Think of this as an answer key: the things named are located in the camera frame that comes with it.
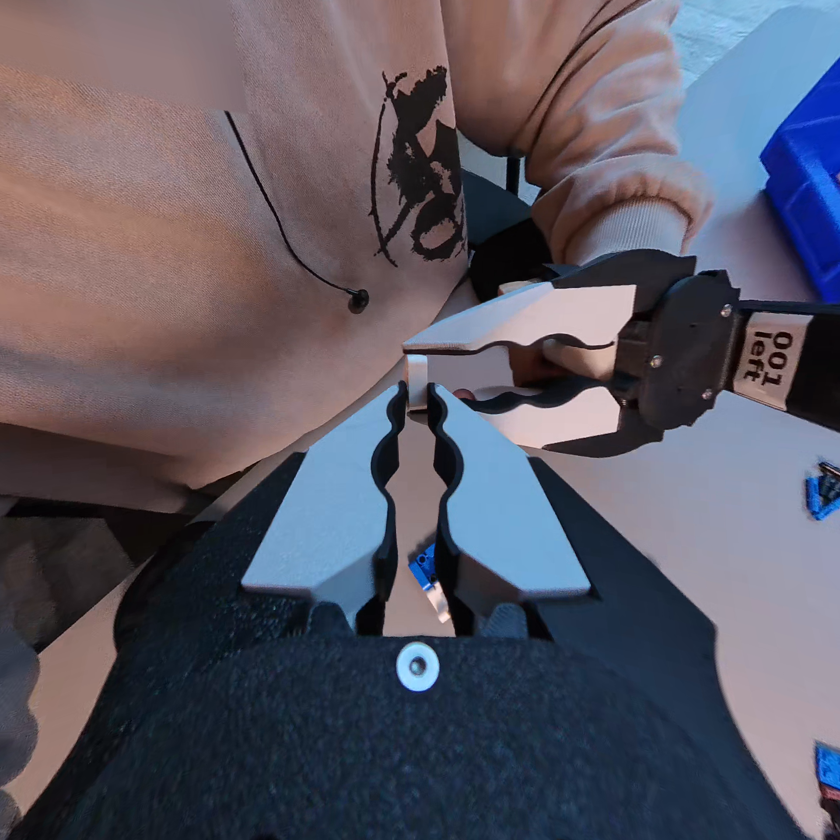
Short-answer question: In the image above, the black textured armrest pad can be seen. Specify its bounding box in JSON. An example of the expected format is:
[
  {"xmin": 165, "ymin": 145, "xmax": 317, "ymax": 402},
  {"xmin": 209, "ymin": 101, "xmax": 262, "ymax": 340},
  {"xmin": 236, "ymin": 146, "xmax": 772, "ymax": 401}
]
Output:
[{"xmin": 469, "ymin": 220, "xmax": 553, "ymax": 303}]

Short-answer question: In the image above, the small white lego beam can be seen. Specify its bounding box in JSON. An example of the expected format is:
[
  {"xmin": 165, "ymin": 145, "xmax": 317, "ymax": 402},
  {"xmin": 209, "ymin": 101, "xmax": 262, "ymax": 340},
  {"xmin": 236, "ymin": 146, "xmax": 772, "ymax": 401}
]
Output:
[{"xmin": 403, "ymin": 353, "xmax": 431, "ymax": 413}]

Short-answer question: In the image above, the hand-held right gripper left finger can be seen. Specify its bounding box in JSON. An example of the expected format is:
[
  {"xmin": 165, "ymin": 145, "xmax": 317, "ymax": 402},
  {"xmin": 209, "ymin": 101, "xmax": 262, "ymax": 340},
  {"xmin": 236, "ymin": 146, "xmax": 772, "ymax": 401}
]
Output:
[{"xmin": 241, "ymin": 382, "xmax": 410, "ymax": 635}]

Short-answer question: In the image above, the blue and white lego assembly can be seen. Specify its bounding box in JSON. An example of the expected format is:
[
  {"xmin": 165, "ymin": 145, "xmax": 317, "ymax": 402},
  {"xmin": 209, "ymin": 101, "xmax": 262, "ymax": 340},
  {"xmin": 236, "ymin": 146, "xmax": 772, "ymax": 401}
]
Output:
[{"xmin": 408, "ymin": 543, "xmax": 454, "ymax": 624}]

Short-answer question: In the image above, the pile of blue black lego pins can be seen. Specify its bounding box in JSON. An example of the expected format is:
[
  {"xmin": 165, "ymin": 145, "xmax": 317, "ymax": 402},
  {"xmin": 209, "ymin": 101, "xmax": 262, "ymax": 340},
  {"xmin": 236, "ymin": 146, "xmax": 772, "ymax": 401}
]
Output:
[{"xmin": 804, "ymin": 461, "xmax": 840, "ymax": 521}]

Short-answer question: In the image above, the tagged blue plastic bin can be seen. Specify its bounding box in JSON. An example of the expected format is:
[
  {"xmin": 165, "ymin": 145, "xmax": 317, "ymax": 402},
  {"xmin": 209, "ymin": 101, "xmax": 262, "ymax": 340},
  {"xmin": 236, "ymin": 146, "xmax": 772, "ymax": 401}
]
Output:
[{"xmin": 760, "ymin": 66, "xmax": 840, "ymax": 303}]

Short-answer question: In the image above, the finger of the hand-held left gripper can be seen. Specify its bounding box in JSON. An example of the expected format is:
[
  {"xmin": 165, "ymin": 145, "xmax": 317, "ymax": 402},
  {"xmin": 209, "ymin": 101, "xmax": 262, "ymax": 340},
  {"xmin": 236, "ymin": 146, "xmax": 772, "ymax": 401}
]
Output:
[
  {"xmin": 402, "ymin": 283, "xmax": 639, "ymax": 357},
  {"xmin": 456, "ymin": 377, "xmax": 623, "ymax": 454}
]

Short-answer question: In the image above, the person's left forearm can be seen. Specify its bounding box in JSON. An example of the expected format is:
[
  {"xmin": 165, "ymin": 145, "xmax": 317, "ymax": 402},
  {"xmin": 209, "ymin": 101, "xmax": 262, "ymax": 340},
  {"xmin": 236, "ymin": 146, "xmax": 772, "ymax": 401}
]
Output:
[{"xmin": 446, "ymin": 0, "xmax": 715, "ymax": 266}]

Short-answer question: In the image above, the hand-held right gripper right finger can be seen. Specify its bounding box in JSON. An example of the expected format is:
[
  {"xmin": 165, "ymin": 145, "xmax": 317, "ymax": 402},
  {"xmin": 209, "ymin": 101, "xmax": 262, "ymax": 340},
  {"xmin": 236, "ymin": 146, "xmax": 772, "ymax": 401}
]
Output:
[{"xmin": 427, "ymin": 382, "xmax": 592, "ymax": 635}]

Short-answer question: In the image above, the pile of mixed lego pieces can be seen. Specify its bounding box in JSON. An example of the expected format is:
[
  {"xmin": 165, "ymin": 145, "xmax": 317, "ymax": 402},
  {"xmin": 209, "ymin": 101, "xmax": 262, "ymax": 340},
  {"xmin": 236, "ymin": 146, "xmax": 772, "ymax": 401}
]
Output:
[{"xmin": 814, "ymin": 740, "xmax": 840, "ymax": 821}]

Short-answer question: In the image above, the black office chair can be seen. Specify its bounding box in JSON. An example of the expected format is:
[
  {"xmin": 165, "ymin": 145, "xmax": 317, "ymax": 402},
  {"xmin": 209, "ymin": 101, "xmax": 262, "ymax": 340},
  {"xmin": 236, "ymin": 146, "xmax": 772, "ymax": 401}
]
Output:
[{"xmin": 459, "ymin": 154, "xmax": 534, "ymax": 247}]

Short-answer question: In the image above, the black earphone cable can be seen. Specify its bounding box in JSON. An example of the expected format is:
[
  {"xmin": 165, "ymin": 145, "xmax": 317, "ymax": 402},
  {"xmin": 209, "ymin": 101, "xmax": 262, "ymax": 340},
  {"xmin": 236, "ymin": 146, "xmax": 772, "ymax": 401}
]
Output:
[{"xmin": 225, "ymin": 110, "xmax": 370, "ymax": 316}]

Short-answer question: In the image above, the person's left hand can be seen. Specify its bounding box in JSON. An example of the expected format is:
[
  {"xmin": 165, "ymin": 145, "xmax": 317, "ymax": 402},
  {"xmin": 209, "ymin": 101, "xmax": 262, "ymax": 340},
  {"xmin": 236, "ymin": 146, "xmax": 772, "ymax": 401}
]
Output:
[{"xmin": 515, "ymin": 338, "xmax": 618, "ymax": 389}]

